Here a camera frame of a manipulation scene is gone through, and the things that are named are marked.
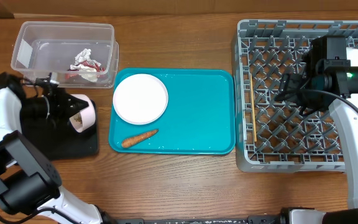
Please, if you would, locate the teal serving tray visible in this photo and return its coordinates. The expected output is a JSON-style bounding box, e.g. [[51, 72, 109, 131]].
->
[[108, 68, 236, 155]]

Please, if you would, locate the red snack wrapper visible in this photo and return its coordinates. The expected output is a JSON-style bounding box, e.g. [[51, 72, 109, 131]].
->
[[65, 60, 105, 80]]

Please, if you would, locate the white plate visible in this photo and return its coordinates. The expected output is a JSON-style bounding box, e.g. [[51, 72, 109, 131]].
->
[[112, 73, 169, 125]]

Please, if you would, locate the large white bowl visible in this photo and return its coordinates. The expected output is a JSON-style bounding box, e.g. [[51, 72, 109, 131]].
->
[[346, 47, 358, 67]]

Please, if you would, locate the wooden chopstick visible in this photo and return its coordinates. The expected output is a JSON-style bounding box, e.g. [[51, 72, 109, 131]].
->
[[249, 73, 257, 142]]

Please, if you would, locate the clear plastic bin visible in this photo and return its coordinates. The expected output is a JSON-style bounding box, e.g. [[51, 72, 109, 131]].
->
[[11, 21, 119, 88]]

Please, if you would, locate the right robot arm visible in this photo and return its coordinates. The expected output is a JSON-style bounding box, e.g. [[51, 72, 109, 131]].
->
[[275, 35, 358, 224]]

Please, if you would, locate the foil ball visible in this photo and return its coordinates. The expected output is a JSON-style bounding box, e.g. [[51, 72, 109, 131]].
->
[[74, 49, 91, 65]]

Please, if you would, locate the black tray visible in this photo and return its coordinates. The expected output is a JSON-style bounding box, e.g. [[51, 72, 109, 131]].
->
[[21, 118, 99, 161]]

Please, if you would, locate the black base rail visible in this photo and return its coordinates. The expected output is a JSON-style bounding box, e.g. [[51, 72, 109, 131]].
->
[[115, 215, 280, 224]]

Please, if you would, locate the grey dishwasher rack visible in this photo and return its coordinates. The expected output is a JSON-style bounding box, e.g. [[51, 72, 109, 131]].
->
[[232, 19, 358, 173]]

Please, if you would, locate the white tissue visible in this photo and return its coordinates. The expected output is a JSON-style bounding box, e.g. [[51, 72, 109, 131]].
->
[[70, 64, 98, 83]]

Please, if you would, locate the orange carrot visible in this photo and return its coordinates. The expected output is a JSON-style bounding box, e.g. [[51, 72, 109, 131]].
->
[[121, 129, 158, 148]]

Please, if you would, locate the pink bowl with food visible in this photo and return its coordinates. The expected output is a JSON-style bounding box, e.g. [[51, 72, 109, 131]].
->
[[70, 94, 96, 133]]

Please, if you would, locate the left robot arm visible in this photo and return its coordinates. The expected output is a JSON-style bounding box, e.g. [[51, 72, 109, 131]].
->
[[0, 72, 114, 223]]

